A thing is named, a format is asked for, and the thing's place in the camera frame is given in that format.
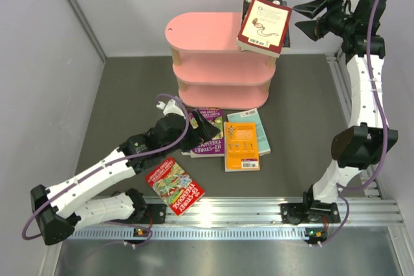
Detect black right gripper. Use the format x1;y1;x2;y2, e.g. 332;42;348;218
291;0;356;41

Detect purple 117-storey treehouse book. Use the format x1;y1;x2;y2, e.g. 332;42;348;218
190;108;224;158

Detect red cream pocket-watch book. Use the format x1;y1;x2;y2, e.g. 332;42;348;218
235;0;293;59

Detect black back cover book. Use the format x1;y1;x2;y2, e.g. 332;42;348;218
241;0;292;51

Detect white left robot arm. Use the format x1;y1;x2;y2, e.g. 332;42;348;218
30;109;219;246

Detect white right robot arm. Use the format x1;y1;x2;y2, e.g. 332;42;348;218
281;0;398;225

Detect orange cover book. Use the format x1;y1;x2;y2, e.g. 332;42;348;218
224;122;260;172

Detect teal back cover book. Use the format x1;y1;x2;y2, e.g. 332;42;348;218
227;108;271;156

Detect pink three-tier shelf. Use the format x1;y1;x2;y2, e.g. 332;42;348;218
165;12;276;110

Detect red 13-storey treehouse book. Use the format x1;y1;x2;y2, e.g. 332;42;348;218
145;157;205;217

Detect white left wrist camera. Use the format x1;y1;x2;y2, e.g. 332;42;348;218
156;99;185;118

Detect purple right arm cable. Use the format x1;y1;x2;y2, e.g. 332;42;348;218
310;0;407;248

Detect aluminium mounting rail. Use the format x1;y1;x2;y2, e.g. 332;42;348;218
69;198;408;243

